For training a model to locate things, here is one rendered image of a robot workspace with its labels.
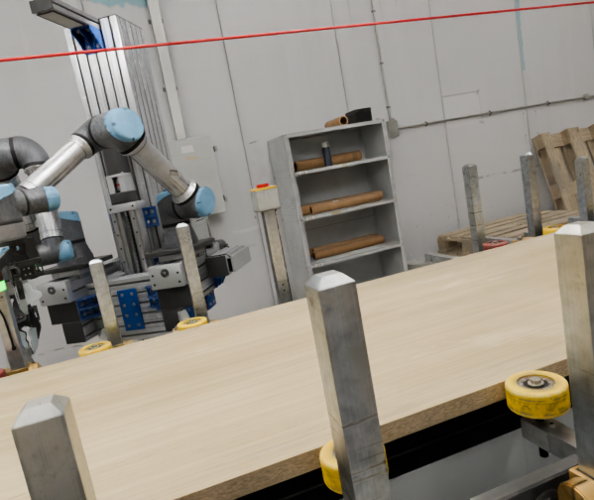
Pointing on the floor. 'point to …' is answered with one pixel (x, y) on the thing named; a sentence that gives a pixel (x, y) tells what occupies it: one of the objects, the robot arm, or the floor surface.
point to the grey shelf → (316, 188)
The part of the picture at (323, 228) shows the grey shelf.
